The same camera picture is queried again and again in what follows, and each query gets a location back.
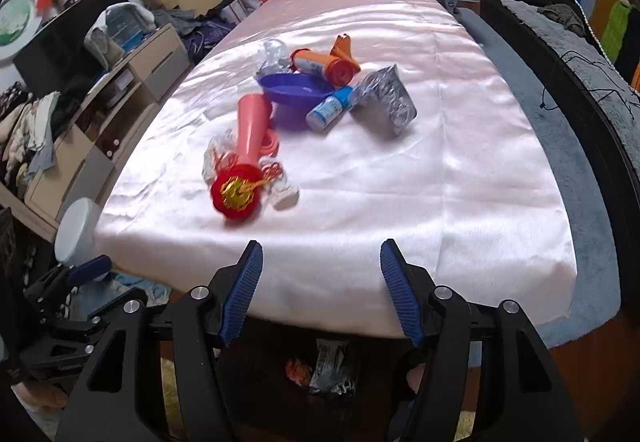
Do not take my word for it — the pile of clothes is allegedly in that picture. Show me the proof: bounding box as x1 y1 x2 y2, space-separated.
0 80 65 189

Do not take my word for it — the olive cloth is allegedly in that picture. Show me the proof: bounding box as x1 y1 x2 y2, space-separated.
537 4 587 36

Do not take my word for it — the round green wall decoration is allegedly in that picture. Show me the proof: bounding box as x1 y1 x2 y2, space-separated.
0 0 52 63

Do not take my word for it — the purple bag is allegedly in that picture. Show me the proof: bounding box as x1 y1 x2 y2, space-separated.
179 18 237 63

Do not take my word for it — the orange capped bottle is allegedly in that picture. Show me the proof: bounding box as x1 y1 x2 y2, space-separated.
290 48 355 87

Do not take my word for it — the orange paper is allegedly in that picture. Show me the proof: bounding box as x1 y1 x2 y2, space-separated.
330 34 362 75

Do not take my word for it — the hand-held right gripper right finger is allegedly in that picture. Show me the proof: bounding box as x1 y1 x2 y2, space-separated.
379 238 586 442

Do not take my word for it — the silver printed wrapper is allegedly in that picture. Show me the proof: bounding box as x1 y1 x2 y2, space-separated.
309 338 355 398

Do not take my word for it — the black cable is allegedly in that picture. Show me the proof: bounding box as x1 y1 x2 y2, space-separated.
539 48 637 111

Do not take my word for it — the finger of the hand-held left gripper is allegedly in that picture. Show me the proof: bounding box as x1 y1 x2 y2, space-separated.
20 314 103 380
22 254 114 323

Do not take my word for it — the red gold lantern ornament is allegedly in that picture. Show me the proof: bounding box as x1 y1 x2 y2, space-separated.
209 164 265 223

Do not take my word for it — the black sofa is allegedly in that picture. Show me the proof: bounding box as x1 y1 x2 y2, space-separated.
481 0 640 315

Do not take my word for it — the striped crochet blanket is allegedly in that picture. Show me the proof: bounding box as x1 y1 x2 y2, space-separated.
556 0 640 90

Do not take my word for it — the crushed clear plastic bottle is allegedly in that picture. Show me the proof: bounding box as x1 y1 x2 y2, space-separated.
257 38 294 77

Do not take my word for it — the clear crinkled plastic wrapper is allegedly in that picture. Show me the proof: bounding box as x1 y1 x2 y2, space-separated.
202 131 239 183

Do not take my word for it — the pink satin tablecloth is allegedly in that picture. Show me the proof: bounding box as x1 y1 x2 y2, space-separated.
94 0 578 340

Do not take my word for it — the tall pink plastic cup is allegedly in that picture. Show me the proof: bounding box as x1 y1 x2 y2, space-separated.
235 93 275 173

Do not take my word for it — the black television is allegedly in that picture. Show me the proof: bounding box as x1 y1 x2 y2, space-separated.
12 0 130 83

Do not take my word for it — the white round stool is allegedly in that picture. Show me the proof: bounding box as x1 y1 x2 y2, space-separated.
53 197 103 269

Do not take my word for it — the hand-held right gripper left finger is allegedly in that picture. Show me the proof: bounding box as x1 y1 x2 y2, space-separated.
55 240 264 442

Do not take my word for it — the purple plastic bowl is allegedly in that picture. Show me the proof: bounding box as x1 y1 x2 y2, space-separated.
257 72 335 131

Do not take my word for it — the grey rug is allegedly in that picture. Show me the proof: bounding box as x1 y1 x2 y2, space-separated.
452 6 623 350

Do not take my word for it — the blue white small bottle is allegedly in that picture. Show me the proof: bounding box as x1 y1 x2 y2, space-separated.
305 86 357 132

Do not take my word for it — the grey fluffy blanket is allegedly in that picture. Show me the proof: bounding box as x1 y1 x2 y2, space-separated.
499 0 640 135

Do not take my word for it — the black trash bin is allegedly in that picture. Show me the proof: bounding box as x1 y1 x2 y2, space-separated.
215 319 426 442

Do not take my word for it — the pink tape roll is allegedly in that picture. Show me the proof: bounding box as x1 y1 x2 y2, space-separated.
260 129 282 156

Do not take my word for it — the orange crumpled wrapper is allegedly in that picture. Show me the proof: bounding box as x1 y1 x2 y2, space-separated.
285 357 314 389

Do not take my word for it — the beige television cabinet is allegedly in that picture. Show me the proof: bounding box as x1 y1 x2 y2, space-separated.
24 24 192 219

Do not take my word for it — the silver foil bag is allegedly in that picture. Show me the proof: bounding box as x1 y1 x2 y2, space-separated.
348 64 418 137

